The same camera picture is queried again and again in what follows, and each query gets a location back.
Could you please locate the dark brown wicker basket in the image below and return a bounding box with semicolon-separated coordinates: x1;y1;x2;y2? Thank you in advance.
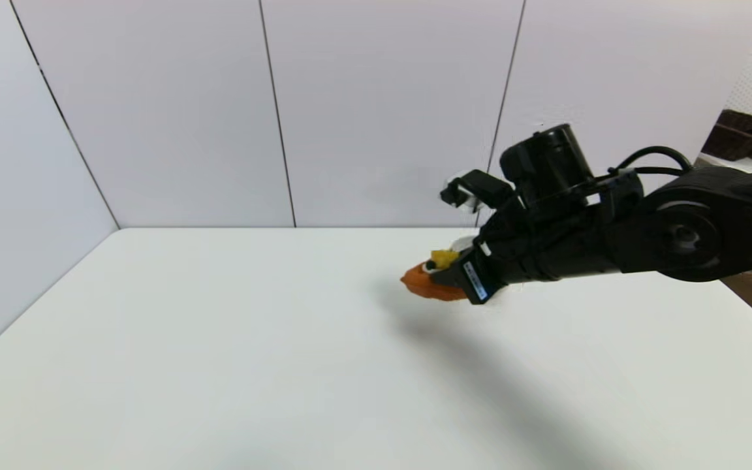
702;109;752;162

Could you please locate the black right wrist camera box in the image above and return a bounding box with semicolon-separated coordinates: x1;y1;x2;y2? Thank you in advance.
440;169;515;212

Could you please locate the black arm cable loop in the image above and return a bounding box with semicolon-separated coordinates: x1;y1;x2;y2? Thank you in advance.
615;145;697;178

